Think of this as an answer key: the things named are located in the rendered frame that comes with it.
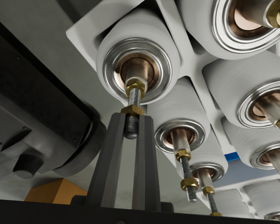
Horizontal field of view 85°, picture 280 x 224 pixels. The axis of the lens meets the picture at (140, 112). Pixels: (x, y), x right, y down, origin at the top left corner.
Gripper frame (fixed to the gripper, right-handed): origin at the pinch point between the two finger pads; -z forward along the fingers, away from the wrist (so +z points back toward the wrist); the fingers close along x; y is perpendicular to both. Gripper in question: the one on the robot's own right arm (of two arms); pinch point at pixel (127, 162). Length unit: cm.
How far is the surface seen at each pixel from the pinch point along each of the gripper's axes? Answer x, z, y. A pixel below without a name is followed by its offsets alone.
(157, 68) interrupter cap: -2.0, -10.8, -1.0
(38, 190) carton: 50, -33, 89
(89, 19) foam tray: 6.9, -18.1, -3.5
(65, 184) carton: 32, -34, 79
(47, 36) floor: 23.2, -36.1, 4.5
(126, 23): 1.5, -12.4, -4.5
